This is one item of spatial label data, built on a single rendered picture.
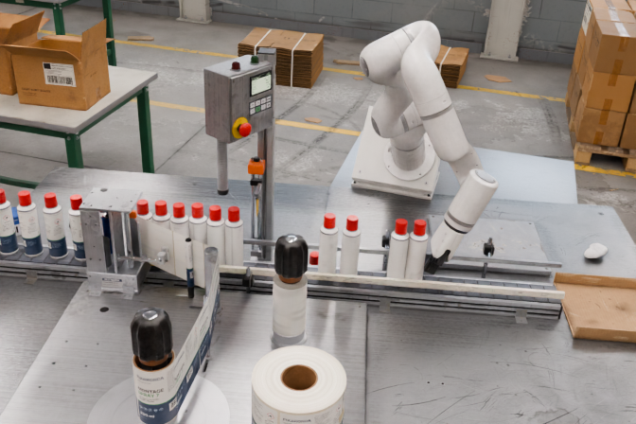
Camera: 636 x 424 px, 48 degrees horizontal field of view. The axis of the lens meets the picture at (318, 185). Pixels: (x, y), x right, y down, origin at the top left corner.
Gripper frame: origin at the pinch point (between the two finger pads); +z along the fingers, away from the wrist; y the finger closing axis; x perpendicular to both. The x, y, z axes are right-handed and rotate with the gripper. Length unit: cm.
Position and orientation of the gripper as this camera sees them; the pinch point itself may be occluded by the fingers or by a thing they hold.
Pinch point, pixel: (432, 266)
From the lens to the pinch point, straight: 207.2
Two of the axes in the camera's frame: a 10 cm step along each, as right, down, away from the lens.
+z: -3.8, 8.0, 4.6
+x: 9.2, 3.7, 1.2
